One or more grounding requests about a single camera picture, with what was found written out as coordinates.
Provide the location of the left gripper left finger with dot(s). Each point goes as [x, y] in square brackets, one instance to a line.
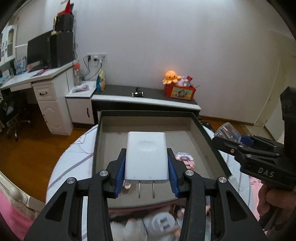
[61, 218]

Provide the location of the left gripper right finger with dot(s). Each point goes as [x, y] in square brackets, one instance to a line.
[231, 219]

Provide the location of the white round plug adapter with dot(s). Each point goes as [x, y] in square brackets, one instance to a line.
[161, 226]

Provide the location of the white phone charger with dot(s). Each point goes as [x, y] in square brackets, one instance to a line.
[146, 160]

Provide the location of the person's right hand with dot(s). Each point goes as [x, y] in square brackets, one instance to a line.
[285, 200]

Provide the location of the pink bed blanket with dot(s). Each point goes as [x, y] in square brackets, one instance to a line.
[17, 216]

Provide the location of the small doll in blue dress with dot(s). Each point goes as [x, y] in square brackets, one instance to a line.
[181, 212]

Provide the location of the white round night light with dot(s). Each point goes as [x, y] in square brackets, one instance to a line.
[133, 230]

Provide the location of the pink box with dark rim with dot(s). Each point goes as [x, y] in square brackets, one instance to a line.
[215, 159]

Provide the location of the red toy storage box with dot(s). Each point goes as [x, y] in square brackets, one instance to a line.
[179, 92]

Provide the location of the white small side cabinet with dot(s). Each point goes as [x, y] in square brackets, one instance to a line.
[79, 103]

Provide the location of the black office chair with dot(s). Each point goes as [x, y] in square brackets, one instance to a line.
[14, 112]

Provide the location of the orange octopus plush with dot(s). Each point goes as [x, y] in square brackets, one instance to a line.
[171, 77]

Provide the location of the white computer desk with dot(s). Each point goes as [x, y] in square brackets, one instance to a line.
[50, 88]

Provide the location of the low dark-top tv bench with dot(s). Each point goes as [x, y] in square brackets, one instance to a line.
[115, 107]

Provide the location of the orange cap water bottle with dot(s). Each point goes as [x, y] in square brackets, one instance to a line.
[77, 73]

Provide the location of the blue yellow snack bag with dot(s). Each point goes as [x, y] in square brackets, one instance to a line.
[100, 82]

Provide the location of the small black gadget on bench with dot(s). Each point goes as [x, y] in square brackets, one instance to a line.
[137, 93]

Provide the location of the black computer monitor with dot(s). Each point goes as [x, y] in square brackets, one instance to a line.
[38, 49]

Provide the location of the black computer tower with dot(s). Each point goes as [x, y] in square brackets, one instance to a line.
[60, 49]

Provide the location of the black speaker on tower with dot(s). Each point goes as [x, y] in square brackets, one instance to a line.
[64, 23]

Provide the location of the white wall power strip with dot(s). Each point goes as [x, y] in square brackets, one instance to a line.
[97, 56]

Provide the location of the white wall cabinet glass doors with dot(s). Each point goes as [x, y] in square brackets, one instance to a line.
[8, 44]

